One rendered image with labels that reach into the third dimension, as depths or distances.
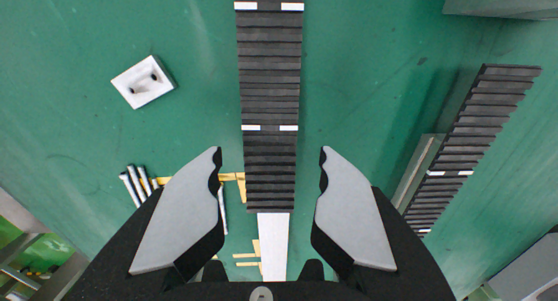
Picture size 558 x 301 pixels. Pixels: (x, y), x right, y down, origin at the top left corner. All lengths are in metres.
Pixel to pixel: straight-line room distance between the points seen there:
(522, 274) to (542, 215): 0.18
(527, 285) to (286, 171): 0.62
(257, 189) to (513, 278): 0.64
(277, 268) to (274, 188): 0.19
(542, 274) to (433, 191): 0.43
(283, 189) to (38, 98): 0.27
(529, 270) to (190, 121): 0.71
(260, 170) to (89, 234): 0.35
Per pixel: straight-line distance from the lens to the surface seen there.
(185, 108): 0.19
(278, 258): 0.31
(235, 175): 0.22
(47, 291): 1.76
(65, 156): 0.33
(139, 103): 0.21
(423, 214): 0.29
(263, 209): 0.19
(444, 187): 0.26
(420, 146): 0.25
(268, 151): 0.15
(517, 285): 0.71
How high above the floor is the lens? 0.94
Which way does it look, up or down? 61 degrees down
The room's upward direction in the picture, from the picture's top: 178 degrees clockwise
